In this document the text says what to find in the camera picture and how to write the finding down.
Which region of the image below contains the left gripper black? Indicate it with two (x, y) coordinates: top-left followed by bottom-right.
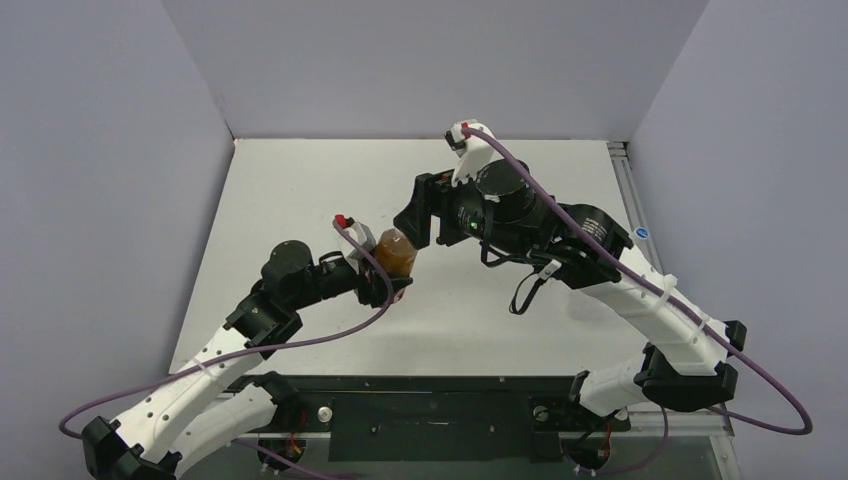
(290, 246), (411, 311)

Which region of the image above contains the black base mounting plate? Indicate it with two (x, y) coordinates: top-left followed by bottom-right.
(226, 374), (635, 463)

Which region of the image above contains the black cable loop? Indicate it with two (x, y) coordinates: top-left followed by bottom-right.
(480, 225), (561, 317)

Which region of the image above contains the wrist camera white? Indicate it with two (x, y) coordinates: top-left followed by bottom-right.
(333, 214), (377, 274)
(445, 119), (494, 188)

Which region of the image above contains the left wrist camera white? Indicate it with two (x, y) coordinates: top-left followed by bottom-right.
(333, 214), (377, 274)

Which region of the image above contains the purple cable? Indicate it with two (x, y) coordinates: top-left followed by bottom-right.
(463, 127), (814, 437)
(58, 221), (397, 440)

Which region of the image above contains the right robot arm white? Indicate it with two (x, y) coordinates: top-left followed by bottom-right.
(393, 159), (747, 427)

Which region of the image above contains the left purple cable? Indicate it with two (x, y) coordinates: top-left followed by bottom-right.
(58, 221), (397, 440)

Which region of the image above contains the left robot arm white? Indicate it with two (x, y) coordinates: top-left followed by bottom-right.
(80, 240), (412, 479)

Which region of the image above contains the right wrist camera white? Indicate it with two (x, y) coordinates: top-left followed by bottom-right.
(445, 119), (494, 188)

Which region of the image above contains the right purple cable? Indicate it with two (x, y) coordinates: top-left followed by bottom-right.
(463, 127), (814, 437)

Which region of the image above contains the tea bottle red label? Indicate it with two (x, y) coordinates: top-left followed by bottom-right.
(375, 228), (418, 280)

